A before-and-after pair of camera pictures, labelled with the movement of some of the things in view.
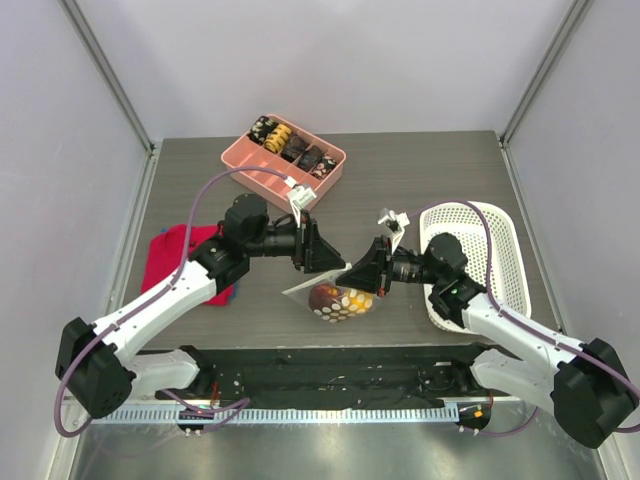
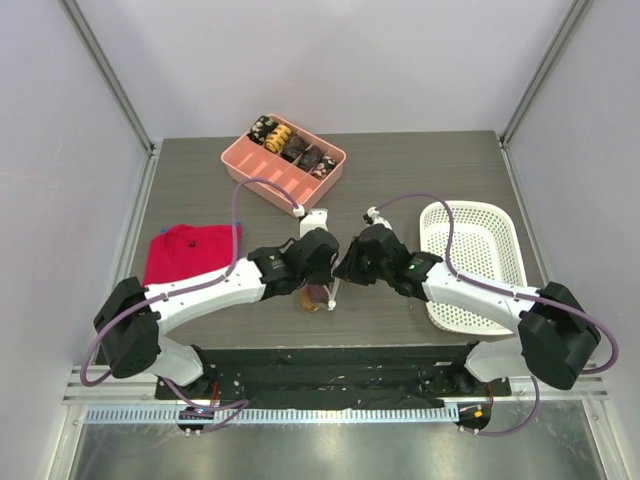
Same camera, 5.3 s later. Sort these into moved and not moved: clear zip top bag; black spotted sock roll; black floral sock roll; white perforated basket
Moved: clear zip top bag
Not moved: black floral sock roll; white perforated basket; black spotted sock roll
